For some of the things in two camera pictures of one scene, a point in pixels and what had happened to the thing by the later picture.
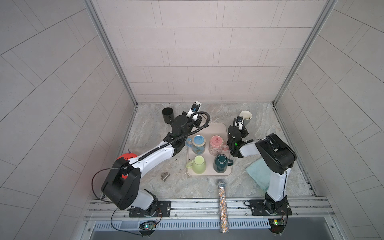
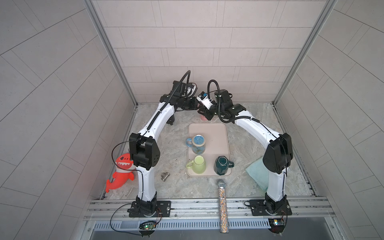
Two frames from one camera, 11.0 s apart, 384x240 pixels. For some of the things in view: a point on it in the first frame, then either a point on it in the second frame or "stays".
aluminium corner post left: [90, 4] stays
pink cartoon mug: [217, 145] -> [202, 117]
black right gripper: [244, 132] -> [207, 113]
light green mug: [198, 164] stays
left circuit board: [147, 225] stays
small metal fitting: [164, 176] stays
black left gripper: [196, 123] -> [193, 101]
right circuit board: [277, 225] stays
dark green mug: [221, 162] stays
